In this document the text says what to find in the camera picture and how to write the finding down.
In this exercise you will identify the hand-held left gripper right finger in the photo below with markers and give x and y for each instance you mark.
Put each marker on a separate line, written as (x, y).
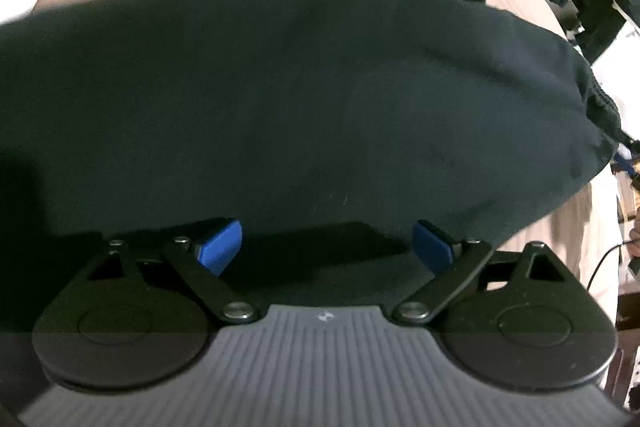
(432, 252)

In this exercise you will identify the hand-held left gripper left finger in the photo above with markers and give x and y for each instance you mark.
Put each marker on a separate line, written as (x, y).
(220, 249)

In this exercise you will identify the dark clothes pile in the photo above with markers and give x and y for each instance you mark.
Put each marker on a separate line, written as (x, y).
(602, 12)

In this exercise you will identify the black garment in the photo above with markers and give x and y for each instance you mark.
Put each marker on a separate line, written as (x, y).
(300, 107)

